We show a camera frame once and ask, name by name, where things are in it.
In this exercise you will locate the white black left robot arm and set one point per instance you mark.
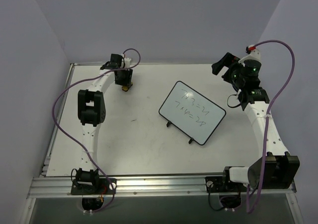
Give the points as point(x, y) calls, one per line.
point(91, 114)

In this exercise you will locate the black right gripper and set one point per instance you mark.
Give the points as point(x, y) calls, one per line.
point(227, 68)

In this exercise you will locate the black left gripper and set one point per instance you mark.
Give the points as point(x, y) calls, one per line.
point(123, 77)

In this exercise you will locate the small black-framed whiteboard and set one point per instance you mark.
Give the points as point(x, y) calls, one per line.
point(191, 112)

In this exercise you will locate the aluminium front frame rail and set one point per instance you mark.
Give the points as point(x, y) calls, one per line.
point(126, 186)

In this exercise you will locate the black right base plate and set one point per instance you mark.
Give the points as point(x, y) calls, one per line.
point(217, 184)

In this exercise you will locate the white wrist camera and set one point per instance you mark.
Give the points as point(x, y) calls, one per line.
point(126, 61)
point(252, 54)

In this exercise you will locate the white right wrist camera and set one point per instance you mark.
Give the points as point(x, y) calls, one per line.
point(252, 54)

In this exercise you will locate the yellow bone-shaped eraser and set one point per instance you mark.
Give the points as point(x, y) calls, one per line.
point(126, 88)

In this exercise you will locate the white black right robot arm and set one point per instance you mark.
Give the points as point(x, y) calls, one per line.
point(275, 168)

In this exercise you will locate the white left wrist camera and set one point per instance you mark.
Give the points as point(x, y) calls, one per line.
point(126, 61)

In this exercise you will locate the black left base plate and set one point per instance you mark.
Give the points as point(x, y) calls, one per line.
point(86, 188)

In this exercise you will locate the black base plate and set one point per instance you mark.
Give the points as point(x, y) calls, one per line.
point(86, 188)
point(217, 184)

